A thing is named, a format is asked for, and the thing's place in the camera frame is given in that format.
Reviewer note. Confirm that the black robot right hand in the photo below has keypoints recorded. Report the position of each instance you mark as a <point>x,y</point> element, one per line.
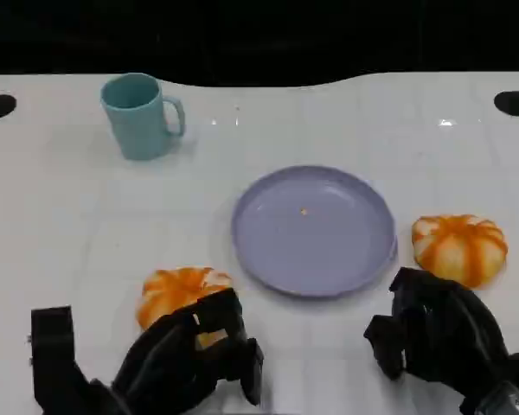
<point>450,337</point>

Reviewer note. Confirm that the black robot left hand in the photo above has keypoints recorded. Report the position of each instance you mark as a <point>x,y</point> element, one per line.
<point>168,359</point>

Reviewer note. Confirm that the orange and white bread roll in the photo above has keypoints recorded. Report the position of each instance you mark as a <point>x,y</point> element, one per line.
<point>177,289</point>
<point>458,250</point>

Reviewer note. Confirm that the lilac plate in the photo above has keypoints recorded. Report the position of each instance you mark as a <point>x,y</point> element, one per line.
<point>311,246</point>

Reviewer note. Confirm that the pale green mug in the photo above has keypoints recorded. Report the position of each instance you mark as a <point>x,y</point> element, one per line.
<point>134,125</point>

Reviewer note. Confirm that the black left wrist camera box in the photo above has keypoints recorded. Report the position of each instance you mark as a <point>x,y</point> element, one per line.
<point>54,346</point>

